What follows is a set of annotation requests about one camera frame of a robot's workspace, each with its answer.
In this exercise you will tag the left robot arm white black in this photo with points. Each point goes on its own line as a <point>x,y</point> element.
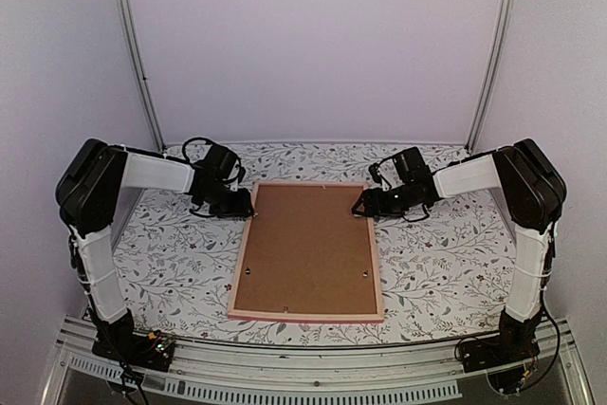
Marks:
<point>88,194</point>

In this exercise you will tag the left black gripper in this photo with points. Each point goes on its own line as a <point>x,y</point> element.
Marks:
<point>241,208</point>

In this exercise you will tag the left aluminium corner post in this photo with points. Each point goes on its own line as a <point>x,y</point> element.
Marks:
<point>128,25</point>

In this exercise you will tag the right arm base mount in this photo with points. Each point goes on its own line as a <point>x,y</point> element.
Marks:
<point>498,353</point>

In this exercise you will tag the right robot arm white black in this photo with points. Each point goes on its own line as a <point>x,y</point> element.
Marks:
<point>534,192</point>

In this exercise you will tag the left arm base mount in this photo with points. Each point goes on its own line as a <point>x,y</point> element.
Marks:
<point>153,351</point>

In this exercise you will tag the pink wooden picture frame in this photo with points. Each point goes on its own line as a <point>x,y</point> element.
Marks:
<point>234,300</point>

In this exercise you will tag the aluminium corner post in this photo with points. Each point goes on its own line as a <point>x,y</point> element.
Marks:
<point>491,73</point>
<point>128,25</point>

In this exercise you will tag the brown cardboard backing board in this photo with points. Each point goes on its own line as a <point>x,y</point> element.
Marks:
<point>308,248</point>

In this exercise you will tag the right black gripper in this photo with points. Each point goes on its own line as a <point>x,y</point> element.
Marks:
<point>367,197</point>

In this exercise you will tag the right aluminium corner post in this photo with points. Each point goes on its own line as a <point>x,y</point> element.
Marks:
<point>491,73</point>

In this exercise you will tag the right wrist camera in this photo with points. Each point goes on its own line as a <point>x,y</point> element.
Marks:
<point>377,176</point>

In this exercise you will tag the front aluminium rail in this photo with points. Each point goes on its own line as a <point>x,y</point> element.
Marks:
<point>217,372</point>

